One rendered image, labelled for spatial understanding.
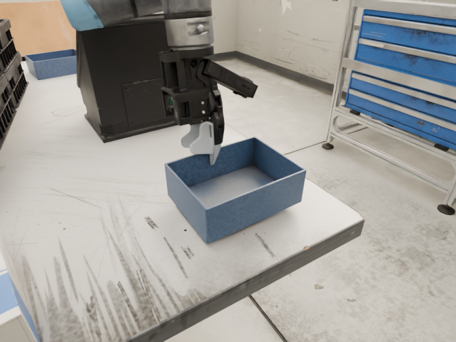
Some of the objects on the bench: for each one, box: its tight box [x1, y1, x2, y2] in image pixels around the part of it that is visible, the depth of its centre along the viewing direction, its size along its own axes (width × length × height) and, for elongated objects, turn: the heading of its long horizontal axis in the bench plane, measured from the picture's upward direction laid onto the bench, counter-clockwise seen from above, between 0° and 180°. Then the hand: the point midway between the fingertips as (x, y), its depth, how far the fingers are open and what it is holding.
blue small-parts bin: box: [24, 49, 77, 80], centre depth 138 cm, size 20×15×7 cm
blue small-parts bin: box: [164, 136, 307, 244], centre depth 59 cm, size 20×15×7 cm
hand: (213, 156), depth 63 cm, fingers closed, pressing on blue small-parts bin
